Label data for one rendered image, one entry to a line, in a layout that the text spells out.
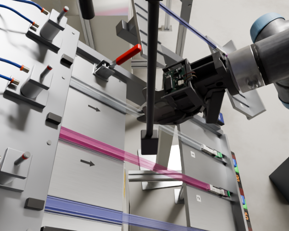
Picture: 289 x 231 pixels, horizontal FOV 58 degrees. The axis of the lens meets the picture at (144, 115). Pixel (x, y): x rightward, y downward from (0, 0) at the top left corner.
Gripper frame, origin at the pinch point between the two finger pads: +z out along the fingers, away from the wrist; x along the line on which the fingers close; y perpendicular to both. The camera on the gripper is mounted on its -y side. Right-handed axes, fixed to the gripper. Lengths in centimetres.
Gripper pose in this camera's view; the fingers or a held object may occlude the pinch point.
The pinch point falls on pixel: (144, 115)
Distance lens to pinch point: 56.8
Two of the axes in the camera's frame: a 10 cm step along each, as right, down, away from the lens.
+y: -5.4, -4.7, -7.0
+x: 0.1, 8.2, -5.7
